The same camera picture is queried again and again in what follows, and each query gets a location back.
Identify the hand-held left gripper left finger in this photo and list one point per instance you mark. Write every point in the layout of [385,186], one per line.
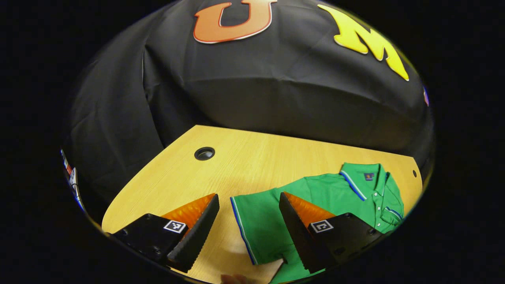
[197,236]

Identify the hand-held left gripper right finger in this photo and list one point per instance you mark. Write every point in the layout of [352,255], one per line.
[300,236]

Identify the green T-shirt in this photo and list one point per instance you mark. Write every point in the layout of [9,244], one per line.
[268,221]

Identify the black table grommet hole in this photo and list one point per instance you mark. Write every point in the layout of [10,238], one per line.
[204,153]

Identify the white cluttered ledge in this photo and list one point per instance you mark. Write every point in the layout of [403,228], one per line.
[73,179]

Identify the black backdrop cloth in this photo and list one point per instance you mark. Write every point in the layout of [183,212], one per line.
[276,86]

